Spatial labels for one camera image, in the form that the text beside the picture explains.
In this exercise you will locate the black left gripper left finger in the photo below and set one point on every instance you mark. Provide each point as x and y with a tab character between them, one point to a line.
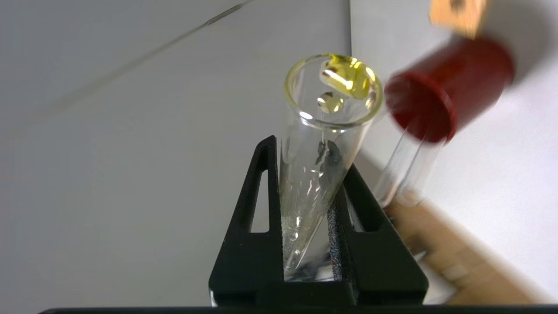
255	257

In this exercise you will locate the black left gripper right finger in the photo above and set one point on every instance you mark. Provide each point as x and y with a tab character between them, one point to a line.
375	261

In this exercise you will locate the blue pigment glass test tube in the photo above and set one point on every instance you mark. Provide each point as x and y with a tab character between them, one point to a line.
407	172

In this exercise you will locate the yellow pigment glass test tube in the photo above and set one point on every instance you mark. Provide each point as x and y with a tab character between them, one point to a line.
322	144

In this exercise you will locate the wooden test tube rack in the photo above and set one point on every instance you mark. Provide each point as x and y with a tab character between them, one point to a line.
457	15

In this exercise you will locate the red plastic cup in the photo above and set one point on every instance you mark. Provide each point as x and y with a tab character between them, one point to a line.
449	87

